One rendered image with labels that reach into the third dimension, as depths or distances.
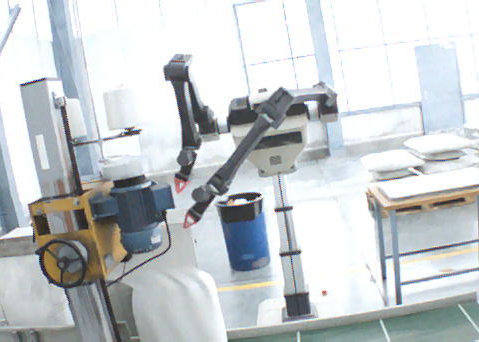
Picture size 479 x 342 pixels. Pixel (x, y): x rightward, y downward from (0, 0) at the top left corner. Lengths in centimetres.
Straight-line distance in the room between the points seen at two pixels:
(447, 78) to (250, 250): 724
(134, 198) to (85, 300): 43
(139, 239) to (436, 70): 924
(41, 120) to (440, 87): 942
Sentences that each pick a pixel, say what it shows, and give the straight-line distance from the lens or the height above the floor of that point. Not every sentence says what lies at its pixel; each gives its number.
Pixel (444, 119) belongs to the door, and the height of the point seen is 44.
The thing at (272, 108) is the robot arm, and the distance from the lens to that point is 183.
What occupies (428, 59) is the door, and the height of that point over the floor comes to 177.
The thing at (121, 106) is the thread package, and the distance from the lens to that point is 175.
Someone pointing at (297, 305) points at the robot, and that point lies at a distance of 271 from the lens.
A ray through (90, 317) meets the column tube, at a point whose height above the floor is 88.
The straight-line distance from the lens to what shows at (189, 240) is 205.
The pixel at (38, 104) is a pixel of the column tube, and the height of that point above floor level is 167.
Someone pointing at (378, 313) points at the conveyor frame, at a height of 40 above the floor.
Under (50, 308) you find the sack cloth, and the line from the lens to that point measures 232.
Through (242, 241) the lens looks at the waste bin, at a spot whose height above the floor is 30.
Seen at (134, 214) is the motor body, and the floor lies 123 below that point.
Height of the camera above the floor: 157
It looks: 9 degrees down
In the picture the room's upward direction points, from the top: 10 degrees counter-clockwise
